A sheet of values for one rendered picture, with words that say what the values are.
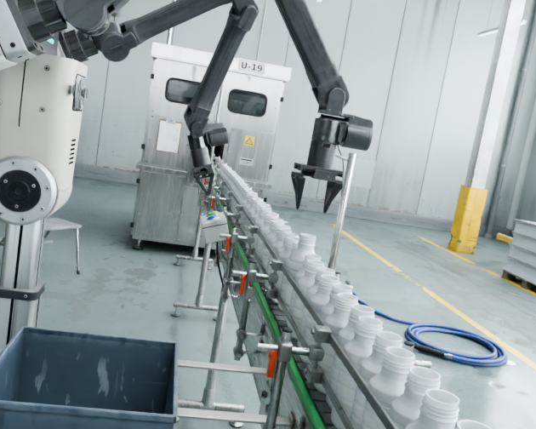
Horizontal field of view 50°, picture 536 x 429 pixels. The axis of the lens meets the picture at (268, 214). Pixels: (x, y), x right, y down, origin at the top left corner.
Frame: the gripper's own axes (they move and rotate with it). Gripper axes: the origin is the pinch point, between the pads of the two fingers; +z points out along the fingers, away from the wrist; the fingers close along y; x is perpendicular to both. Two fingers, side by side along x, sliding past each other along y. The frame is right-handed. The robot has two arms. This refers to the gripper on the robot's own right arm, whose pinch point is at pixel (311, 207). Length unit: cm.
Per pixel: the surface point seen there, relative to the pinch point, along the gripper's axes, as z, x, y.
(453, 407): 10, -73, 0
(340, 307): 11.5, -36.7, -1.3
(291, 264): 13.1, -1.7, -2.6
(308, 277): 12.9, -13.3, -1.3
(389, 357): 11, -60, -2
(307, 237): 6.7, -1.7, -0.1
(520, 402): 123, 194, 206
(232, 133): -11, 475, 23
